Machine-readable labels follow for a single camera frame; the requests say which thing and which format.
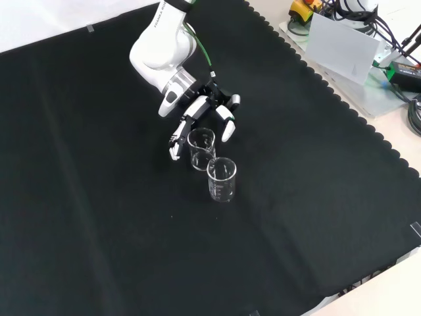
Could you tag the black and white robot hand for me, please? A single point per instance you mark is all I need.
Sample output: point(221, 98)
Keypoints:
point(197, 108)

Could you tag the clear glass beaker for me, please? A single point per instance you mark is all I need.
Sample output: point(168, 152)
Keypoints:
point(222, 191)
point(197, 158)

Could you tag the small clear cloth clip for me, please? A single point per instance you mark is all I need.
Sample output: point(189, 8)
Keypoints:
point(255, 313)
point(416, 229)
point(89, 28)

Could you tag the yellow stop button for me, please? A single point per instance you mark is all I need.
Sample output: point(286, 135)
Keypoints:
point(301, 11)

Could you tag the black bench cloth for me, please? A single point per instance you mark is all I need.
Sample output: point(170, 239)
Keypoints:
point(98, 214)

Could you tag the pale board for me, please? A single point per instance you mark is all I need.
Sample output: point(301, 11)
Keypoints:
point(342, 49)

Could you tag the black power adapter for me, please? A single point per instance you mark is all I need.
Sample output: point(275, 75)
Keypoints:
point(406, 75)

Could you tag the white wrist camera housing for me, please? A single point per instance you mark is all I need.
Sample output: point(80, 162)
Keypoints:
point(166, 105)

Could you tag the grey metal base plate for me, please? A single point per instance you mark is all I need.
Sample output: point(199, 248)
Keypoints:
point(371, 98)

